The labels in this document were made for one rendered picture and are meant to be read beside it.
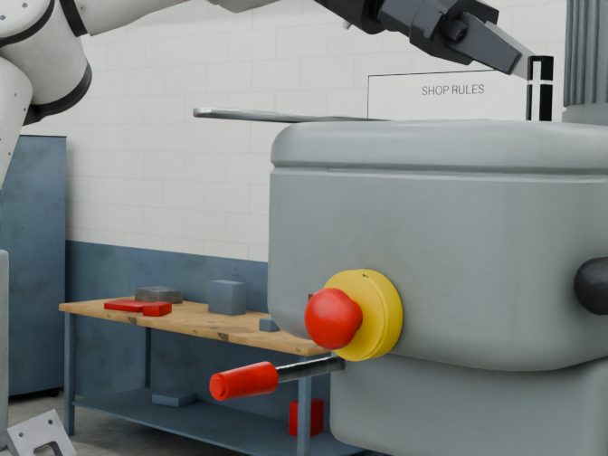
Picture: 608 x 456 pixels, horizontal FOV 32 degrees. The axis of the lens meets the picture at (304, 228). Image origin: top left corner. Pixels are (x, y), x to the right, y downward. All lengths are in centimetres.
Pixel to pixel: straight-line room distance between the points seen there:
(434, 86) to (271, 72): 127
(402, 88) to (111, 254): 288
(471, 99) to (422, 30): 507
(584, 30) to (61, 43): 49
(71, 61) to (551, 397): 51
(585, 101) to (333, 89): 550
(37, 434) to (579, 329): 34
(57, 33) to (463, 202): 43
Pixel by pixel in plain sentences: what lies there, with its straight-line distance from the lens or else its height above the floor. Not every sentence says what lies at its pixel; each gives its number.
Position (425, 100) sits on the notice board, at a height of 221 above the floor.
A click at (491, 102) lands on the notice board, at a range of 587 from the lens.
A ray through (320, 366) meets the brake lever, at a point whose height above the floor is 170.
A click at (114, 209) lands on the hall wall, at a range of 805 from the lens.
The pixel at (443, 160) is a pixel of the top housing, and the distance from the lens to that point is 68.
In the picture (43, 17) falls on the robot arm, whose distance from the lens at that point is 94.
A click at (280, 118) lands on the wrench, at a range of 79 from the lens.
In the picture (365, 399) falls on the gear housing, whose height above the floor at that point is 167.
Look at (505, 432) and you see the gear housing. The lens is 79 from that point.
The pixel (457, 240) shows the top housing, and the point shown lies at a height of 181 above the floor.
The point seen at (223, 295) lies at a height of 100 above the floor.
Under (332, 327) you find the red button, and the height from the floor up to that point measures 176.
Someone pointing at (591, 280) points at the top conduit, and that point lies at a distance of 66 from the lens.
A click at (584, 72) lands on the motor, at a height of 195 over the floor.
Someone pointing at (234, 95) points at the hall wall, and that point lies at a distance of 711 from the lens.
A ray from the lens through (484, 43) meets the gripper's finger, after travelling 88.
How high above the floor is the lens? 186
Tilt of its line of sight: 4 degrees down
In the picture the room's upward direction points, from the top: 1 degrees clockwise
